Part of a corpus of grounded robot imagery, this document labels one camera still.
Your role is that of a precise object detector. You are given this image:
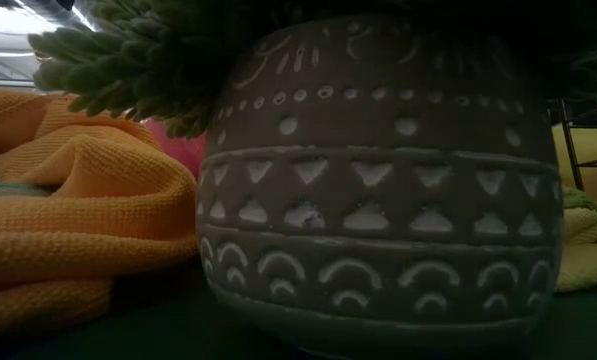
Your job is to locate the pink microfiber towel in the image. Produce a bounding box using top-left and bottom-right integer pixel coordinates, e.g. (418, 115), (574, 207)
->
(144, 118), (208, 180)

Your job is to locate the orange microfiber towel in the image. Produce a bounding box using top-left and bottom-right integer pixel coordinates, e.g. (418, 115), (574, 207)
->
(0, 88), (200, 342)

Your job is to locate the teal microfiber towel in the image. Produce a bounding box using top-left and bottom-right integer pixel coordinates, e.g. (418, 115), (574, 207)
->
(0, 168), (57, 200)

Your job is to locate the yellow microfiber towel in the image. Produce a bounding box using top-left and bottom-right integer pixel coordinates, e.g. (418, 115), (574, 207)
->
(555, 205), (597, 295)

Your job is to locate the grey patterned ceramic pot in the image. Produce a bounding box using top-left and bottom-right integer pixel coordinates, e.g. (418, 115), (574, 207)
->
(195, 14), (565, 360)

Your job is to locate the grey-green artificial succulent plant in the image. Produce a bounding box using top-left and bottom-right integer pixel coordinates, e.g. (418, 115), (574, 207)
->
(27, 0), (597, 140)

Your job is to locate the yellow plastic bin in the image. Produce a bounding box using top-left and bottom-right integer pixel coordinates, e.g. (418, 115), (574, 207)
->
(551, 124), (597, 207)

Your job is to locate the copper wire rectangular basket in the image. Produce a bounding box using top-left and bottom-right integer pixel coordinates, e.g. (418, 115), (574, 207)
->
(547, 96), (597, 212)

